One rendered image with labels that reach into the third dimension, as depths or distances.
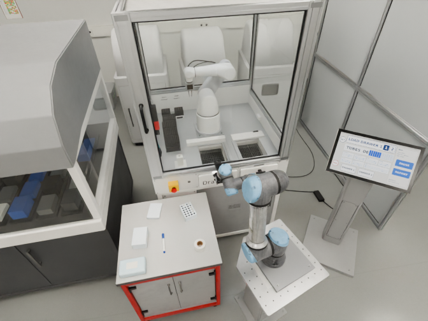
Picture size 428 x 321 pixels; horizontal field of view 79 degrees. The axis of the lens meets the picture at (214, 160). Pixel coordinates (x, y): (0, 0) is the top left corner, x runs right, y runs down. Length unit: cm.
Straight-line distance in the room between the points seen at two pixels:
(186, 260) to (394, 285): 183
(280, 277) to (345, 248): 125
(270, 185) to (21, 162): 118
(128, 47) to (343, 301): 237
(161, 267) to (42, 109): 105
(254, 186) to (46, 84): 106
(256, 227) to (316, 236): 149
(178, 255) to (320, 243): 148
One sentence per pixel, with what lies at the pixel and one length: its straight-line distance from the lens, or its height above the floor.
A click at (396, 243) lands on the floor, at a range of 312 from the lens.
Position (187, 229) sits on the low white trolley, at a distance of 181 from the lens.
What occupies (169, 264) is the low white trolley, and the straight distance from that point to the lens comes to 170.
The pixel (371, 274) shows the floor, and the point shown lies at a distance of 281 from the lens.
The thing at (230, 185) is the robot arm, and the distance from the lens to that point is 156.
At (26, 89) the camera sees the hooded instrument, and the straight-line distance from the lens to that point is 150.
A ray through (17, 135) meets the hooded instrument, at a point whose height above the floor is 157.
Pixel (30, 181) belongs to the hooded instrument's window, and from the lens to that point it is 165.
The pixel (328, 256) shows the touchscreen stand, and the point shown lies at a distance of 271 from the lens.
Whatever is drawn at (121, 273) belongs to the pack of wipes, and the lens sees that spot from 170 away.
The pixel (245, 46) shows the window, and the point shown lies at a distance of 150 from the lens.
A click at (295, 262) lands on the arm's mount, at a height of 76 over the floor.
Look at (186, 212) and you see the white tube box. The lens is 185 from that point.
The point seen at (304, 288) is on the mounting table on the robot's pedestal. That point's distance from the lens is 169.
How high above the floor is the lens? 226
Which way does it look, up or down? 41 degrees down
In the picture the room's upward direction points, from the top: 1 degrees counter-clockwise
